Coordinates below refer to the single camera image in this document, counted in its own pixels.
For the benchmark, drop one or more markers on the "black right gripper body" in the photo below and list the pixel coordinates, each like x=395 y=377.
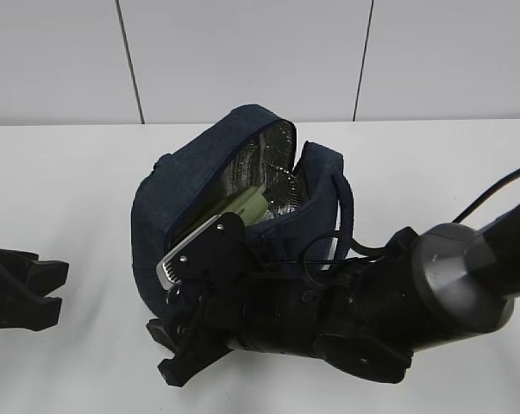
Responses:
x=210 y=318

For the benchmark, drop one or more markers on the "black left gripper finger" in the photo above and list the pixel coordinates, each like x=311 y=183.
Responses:
x=40 y=277
x=40 y=313

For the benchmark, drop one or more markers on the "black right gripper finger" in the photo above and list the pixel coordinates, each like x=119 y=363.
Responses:
x=186 y=363
x=172 y=333

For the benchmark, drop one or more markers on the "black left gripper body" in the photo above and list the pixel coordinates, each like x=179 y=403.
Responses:
x=13 y=268

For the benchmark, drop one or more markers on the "green lid glass container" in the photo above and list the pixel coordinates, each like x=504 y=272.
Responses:
x=249 y=204

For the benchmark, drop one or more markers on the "dark blue lunch bag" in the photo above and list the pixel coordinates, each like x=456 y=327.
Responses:
x=311 y=203

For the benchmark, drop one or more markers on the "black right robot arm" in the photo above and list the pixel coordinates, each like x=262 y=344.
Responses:
x=369 y=312

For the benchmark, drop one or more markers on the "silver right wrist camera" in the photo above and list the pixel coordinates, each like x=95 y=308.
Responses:
x=200 y=250

